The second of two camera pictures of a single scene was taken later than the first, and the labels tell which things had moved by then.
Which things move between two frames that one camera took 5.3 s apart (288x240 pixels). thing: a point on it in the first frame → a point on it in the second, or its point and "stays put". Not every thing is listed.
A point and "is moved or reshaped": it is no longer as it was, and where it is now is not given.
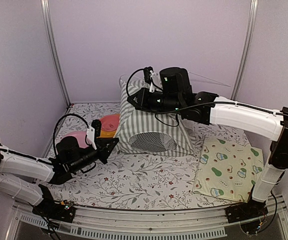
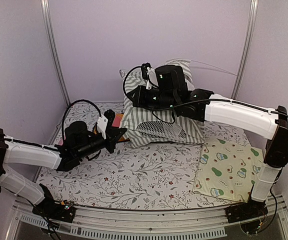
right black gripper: (143, 103) stays put
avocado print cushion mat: (227, 168) stays put
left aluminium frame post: (44, 6) stays put
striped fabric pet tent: (144, 132) is moved or reshaped
